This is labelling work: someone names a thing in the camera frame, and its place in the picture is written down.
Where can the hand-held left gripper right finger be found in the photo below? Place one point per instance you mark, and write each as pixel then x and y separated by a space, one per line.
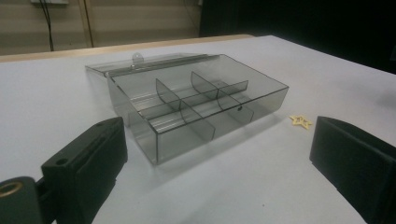
pixel 351 152

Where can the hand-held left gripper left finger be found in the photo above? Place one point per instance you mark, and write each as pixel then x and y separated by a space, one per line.
pixel 81 168

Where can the small gold star ornament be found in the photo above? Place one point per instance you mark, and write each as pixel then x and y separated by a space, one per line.
pixel 300 121

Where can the clear grey compartment box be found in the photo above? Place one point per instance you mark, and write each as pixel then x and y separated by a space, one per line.
pixel 186 102

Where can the black curtain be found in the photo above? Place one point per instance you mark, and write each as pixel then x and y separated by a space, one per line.
pixel 299 25

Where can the white power strip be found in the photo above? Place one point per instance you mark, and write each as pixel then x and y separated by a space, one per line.
pixel 49 1

